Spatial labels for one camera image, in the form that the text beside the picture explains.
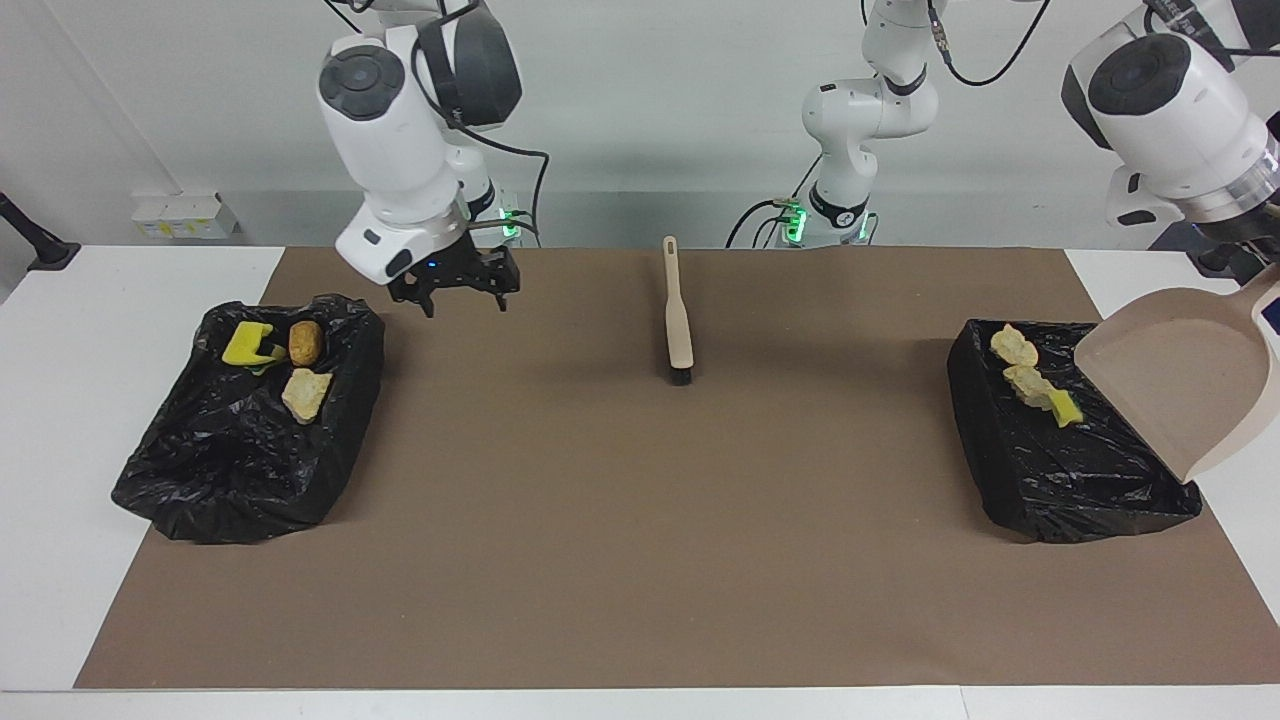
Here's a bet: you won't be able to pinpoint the orange crusted bread piece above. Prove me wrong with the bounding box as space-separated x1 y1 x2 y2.
281 368 334 426

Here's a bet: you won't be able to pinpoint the beige plastic dustpan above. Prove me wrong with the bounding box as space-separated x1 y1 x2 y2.
1073 262 1280 486

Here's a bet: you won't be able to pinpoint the beige hand brush black bristles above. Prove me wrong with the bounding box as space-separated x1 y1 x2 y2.
662 235 696 387

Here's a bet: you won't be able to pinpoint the large yellow sponge piece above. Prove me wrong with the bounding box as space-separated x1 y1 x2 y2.
222 321 274 368

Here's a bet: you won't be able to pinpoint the pale bread chunk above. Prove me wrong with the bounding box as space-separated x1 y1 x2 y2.
989 323 1040 368
1002 365 1057 409

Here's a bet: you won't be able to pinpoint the black bag-lined bin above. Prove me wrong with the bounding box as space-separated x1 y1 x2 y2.
947 319 1204 544
111 293 386 545

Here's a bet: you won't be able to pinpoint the dark background panel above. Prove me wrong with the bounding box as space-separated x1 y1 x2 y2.
1150 218 1216 251

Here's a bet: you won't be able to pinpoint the brown table mat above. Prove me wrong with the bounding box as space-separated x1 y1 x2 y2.
75 247 1280 689

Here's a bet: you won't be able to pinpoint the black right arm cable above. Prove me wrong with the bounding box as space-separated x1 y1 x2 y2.
325 0 551 251

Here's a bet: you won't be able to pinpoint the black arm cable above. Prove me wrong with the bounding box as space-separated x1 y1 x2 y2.
325 0 551 251
925 0 1051 87

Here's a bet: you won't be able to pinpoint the black left base cable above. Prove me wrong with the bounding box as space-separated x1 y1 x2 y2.
725 155 823 249

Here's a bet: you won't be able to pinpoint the white wall socket box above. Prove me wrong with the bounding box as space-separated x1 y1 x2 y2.
131 193 239 240

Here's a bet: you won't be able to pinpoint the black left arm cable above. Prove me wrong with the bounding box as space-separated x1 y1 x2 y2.
925 0 1051 87

